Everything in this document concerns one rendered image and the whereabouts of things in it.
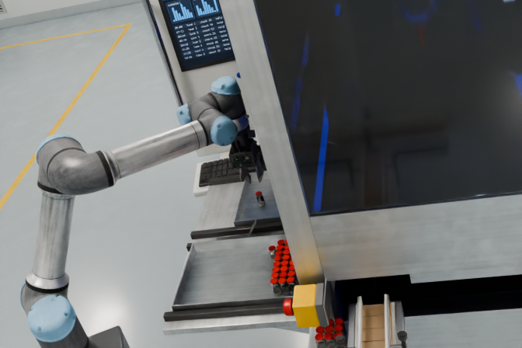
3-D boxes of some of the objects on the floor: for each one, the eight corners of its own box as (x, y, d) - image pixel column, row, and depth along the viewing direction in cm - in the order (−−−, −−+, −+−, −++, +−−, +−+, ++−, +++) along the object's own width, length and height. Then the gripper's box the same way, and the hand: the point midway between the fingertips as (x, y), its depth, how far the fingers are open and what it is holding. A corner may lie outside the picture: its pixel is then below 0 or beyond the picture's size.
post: (386, 503, 225) (204, -222, 118) (387, 521, 220) (197, -218, 113) (366, 503, 226) (168, -212, 119) (366, 522, 221) (159, -208, 114)
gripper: (217, 137, 205) (235, 196, 215) (252, 133, 202) (269, 193, 213) (222, 123, 212) (239, 180, 223) (256, 117, 209) (273, 176, 220)
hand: (254, 177), depth 219 cm, fingers closed
